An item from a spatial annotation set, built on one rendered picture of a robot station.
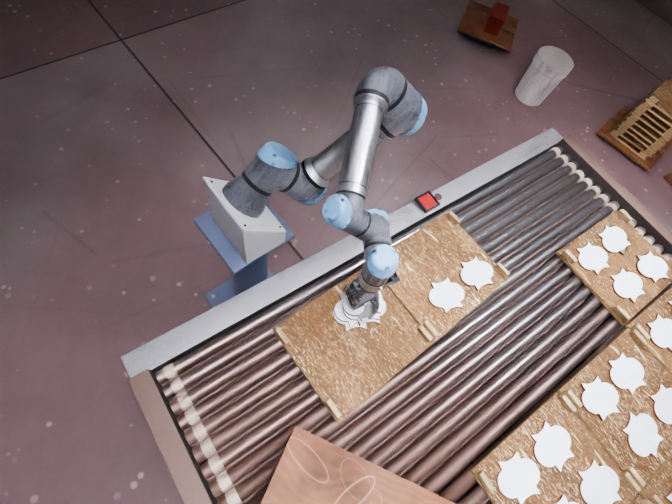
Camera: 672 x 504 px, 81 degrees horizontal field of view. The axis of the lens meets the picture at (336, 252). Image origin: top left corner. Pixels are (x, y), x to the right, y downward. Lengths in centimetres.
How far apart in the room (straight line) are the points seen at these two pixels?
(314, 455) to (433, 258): 79
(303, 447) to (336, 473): 11
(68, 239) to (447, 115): 278
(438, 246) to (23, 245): 224
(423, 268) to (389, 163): 158
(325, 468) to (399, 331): 49
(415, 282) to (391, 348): 26
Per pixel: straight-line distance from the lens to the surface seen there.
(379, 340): 135
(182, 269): 245
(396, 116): 119
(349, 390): 130
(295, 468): 116
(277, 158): 126
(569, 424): 159
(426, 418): 137
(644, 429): 175
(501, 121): 368
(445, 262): 153
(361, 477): 119
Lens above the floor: 220
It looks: 62 degrees down
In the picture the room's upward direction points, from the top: 19 degrees clockwise
